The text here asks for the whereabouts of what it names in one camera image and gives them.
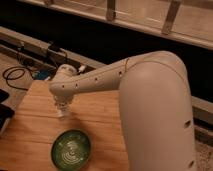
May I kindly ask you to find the small white bottle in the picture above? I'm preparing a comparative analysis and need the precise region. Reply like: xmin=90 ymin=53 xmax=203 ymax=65
xmin=58 ymin=109 xmax=70 ymax=119

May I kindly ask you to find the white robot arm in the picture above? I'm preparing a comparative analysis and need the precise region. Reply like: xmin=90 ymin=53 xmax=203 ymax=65
xmin=49 ymin=51 xmax=197 ymax=171

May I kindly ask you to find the green ceramic bowl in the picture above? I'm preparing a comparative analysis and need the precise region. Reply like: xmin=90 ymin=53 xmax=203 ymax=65
xmin=51 ymin=129 xmax=92 ymax=171

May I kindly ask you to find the blue object on floor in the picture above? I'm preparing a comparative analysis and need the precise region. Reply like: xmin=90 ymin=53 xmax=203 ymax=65
xmin=34 ymin=70 xmax=49 ymax=80

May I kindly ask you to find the black power adapter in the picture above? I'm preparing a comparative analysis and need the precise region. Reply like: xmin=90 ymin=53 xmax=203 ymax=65
xmin=47 ymin=42 xmax=62 ymax=54

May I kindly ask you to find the black device at left edge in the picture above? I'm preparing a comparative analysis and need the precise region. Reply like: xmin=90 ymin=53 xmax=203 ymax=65
xmin=0 ymin=89 xmax=15 ymax=136

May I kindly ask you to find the black coiled cable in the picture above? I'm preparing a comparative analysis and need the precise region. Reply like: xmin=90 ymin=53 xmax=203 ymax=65
xmin=2 ymin=65 xmax=34 ymax=91

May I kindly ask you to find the metal window rail frame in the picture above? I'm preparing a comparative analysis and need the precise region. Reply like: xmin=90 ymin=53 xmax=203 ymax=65
xmin=19 ymin=0 xmax=213 ymax=50

